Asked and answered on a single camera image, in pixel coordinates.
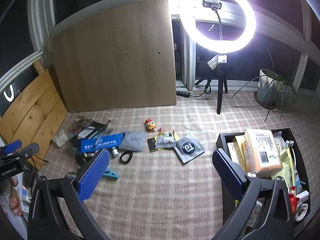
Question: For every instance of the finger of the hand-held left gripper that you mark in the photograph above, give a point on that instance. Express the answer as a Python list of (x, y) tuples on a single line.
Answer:
[(11, 148), (28, 151)]

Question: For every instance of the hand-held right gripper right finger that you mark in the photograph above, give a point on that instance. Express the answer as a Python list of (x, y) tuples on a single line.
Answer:
[(230, 177)]

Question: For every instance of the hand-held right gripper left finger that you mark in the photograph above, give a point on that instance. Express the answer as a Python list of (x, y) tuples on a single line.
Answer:
[(93, 173)]

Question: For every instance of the black storage box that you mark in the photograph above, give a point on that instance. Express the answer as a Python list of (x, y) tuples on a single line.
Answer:
[(302, 165)]

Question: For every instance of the plaid cloth covered desktop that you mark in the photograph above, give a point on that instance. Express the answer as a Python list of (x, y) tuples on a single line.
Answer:
[(162, 192)]

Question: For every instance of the person's left hand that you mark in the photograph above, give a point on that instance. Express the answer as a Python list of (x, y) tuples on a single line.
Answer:
[(15, 202)]

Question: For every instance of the cyan plastic stand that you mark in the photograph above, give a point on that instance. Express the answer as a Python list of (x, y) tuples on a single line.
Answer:
[(112, 174)]

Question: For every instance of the yellow gold box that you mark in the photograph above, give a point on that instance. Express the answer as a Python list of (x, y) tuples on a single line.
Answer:
[(236, 150)]

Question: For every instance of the small white bottle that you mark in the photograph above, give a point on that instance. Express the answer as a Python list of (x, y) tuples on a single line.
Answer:
[(114, 152)]

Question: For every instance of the blue flat packet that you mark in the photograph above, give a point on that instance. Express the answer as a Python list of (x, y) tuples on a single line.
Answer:
[(100, 143)]

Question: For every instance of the white tissue pack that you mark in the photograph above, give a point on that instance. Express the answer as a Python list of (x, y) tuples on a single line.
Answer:
[(61, 138)]

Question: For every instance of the orange tissue pack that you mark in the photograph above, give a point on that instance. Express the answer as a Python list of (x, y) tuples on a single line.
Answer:
[(262, 150)]

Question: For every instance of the pine wood board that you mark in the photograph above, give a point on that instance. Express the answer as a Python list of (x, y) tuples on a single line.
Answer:
[(32, 105)]

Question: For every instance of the metal spoon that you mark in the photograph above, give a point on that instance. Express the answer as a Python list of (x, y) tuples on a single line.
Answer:
[(106, 128)]

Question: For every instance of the black card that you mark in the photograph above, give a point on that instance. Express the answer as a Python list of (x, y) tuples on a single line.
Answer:
[(97, 126)]

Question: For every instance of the plain grey pouch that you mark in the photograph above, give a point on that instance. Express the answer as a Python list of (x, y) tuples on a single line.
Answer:
[(132, 141)]

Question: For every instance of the grey pouch round logo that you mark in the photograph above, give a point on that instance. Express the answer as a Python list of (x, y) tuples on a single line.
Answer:
[(188, 147)]

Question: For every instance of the bunch of keys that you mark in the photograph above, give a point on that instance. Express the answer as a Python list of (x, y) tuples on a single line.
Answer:
[(82, 123)]

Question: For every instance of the pale green packet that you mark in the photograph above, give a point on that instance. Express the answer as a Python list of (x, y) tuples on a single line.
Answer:
[(287, 165)]

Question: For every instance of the black and yellow packet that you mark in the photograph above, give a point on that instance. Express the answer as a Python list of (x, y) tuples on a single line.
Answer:
[(150, 145)]

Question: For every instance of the red snack packet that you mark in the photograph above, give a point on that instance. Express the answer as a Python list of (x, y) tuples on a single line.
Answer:
[(293, 197)]

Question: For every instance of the small plush toy red hat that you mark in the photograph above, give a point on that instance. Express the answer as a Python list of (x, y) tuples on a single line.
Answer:
[(150, 125)]

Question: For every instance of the silver snack packet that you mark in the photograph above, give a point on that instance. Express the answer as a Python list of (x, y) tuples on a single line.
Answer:
[(165, 140)]

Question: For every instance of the black tripod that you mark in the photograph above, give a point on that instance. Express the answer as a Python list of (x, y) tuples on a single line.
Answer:
[(220, 92)]

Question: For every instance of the black power strip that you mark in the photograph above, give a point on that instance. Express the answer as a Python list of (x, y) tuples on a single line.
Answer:
[(183, 93)]

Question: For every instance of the potted plant white pot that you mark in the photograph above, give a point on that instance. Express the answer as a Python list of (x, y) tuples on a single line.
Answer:
[(266, 87)]

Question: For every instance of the white paper wad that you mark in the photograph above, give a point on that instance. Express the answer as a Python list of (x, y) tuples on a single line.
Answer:
[(215, 61)]

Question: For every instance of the large light wood panel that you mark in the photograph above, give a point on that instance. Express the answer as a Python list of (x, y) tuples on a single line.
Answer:
[(112, 55)]

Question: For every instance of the black phone clamp with gooseneck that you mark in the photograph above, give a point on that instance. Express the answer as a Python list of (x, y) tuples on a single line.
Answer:
[(212, 3)]

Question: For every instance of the white window frame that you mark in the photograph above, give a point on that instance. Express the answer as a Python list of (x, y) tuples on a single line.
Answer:
[(37, 17)]

